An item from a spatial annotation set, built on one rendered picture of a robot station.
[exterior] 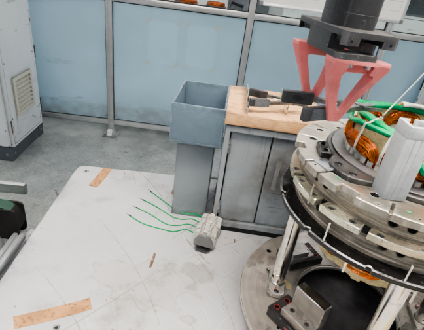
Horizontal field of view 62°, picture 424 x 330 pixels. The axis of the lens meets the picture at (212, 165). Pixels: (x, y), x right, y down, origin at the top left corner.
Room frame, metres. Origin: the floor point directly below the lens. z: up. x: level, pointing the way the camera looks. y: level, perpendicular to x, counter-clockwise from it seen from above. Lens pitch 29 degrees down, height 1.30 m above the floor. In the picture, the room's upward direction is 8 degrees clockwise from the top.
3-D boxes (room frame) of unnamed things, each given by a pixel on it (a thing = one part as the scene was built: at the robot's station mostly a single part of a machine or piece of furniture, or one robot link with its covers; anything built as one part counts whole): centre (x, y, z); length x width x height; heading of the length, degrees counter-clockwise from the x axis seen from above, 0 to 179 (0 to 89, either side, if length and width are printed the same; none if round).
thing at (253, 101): (0.65, -0.07, 1.09); 0.04 x 0.01 x 0.02; 104
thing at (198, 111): (0.73, 0.04, 0.92); 0.17 x 0.11 x 0.28; 179
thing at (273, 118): (0.73, -0.11, 1.05); 0.20 x 0.19 x 0.02; 89
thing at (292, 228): (0.48, -0.15, 0.91); 0.02 x 0.02 x 0.21
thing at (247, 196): (0.73, -0.11, 0.91); 0.19 x 0.19 x 0.26; 89
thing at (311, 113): (0.38, -0.11, 1.17); 0.04 x 0.01 x 0.02; 119
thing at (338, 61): (0.40, -0.13, 1.21); 0.07 x 0.07 x 0.09; 16
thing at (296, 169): (0.49, -0.14, 1.05); 0.09 x 0.04 x 0.01; 179
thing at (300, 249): (0.55, -0.20, 0.83); 0.05 x 0.04 x 0.02; 117
